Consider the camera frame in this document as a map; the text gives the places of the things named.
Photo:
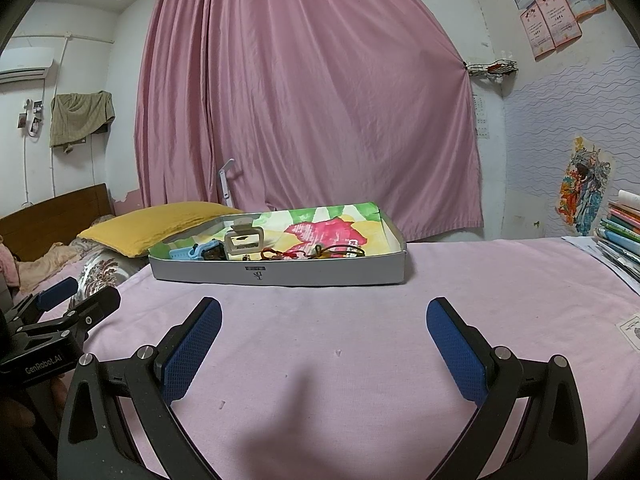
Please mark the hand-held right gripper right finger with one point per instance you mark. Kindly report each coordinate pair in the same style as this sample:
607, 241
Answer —
457, 352

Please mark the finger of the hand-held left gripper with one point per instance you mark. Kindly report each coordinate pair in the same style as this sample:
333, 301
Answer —
57, 292
95, 310

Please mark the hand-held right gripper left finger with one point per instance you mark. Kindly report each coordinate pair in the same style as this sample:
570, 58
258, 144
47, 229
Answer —
192, 355

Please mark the blue smartwatch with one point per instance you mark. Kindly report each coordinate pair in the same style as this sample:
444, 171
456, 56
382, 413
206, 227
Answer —
197, 251

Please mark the grey box with colourful lining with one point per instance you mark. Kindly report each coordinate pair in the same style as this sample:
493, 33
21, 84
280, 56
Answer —
280, 275

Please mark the beige hair claw clip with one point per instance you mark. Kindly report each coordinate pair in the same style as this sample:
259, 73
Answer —
243, 240

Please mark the person's left hand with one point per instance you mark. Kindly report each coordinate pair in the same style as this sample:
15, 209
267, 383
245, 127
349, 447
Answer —
57, 390

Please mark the crumpled pink cloth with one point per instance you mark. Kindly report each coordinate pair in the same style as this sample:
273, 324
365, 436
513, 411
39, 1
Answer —
35, 265

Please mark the floral patterned pillow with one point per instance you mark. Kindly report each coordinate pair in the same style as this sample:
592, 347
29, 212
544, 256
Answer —
100, 270

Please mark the wooden headboard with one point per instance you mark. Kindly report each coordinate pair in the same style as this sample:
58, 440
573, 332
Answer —
50, 215

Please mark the yellow pillow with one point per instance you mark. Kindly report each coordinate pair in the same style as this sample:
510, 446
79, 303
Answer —
155, 222

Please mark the pink bed sheet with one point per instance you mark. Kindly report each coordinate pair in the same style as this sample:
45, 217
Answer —
325, 360

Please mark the loose white papers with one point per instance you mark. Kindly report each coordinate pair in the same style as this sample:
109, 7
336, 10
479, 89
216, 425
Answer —
580, 242

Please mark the small printed card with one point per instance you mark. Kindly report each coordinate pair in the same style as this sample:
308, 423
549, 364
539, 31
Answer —
631, 331

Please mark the green hanging towel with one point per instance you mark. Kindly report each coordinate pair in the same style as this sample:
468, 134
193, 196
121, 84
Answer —
80, 117

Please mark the stack of books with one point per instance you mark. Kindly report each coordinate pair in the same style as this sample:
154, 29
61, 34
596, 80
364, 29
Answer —
622, 230

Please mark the white air conditioner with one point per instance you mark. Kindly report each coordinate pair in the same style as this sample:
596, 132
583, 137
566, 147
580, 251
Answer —
25, 71

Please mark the pink curtain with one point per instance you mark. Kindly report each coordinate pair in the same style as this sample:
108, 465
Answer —
310, 100

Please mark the white wall conduit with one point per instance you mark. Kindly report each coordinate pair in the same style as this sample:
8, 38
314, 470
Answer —
53, 160

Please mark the small wall photos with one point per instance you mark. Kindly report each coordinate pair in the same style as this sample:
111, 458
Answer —
30, 117

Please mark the colourful wall poster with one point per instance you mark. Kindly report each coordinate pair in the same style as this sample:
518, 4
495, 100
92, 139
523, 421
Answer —
582, 190

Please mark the group of wall certificates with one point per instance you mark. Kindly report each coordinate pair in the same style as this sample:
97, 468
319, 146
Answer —
555, 5

